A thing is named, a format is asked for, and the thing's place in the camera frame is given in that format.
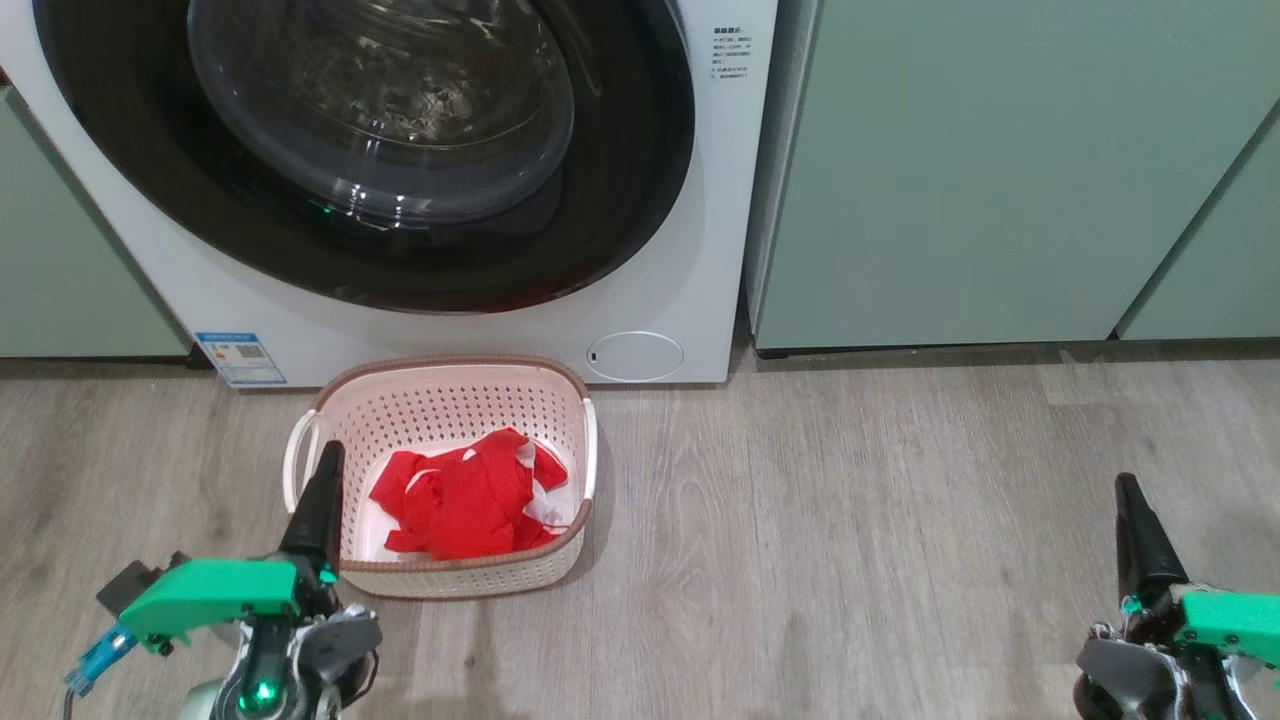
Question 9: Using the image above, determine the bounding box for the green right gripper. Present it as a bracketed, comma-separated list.
[1114, 472, 1280, 669]

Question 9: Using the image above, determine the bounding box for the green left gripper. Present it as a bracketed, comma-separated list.
[118, 440, 347, 653]

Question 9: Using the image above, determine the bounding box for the red white garment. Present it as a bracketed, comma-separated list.
[370, 428, 579, 561]

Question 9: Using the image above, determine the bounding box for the black glass washing machine door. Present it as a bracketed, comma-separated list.
[33, 0, 697, 316]

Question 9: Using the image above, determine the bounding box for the cream perforated laundry basket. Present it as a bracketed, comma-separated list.
[283, 355, 599, 600]

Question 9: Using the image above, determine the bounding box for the white washing machine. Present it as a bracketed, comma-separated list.
[0, 0, 779, 389]

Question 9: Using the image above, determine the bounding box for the narrow pale green cabinet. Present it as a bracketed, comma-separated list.
[1118, 105, 1280, 341]

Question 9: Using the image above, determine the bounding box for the round filter cover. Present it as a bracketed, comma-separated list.
[585, 331, 685, 383]

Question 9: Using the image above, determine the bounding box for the pale green cabinet beside label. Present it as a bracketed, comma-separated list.
[0, 85, 193, 359]

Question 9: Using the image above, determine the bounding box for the wide pale green cabinet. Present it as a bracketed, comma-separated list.
[745, 0, 1280, 353]

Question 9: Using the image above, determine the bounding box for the small printed text label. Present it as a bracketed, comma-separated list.
[712, 27, 754, 82]

